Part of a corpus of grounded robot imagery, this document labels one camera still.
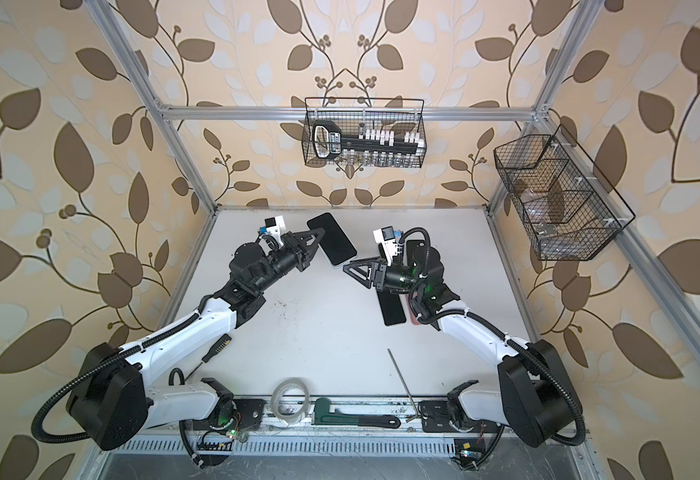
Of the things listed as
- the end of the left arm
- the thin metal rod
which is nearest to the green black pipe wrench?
the thin metal rod

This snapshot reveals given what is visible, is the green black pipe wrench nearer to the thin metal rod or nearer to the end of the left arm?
the thin metal rod

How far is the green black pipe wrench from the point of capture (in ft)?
2.43
